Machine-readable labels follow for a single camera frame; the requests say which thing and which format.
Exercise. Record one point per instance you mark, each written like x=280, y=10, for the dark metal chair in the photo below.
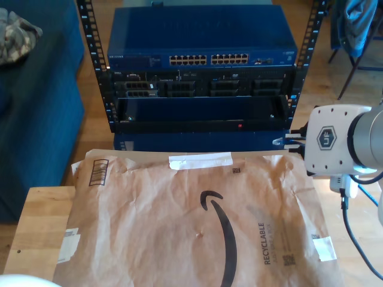
x=347, y=80

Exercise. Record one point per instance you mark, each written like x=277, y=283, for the blue flat metal box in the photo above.
x=203, y=142

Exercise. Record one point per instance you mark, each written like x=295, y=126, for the short white tape piece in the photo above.
x=324, y=248

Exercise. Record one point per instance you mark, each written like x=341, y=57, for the long white tape strip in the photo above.
x=203, y=161

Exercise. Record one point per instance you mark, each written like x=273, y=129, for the black rack shelf tray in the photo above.
x=194, y=125

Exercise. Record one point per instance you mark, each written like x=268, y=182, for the black rack server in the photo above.
x=203, y=83

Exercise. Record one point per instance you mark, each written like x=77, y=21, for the blue denim jacket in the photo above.
x=356, y=24

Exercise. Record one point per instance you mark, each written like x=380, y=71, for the brown paper mailer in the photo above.
x=149, y=224

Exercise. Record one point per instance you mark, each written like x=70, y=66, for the white printed label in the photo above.
x=68, y=245

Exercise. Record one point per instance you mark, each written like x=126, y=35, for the blue sofa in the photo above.
x=39, y=119

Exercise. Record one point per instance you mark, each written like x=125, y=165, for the camouflage cloth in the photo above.
x=18, y=39

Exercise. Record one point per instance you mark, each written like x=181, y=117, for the blue network switch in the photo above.
x=200, y=30

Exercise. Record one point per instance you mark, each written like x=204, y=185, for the black server rack frame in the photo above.
x=92, y=36

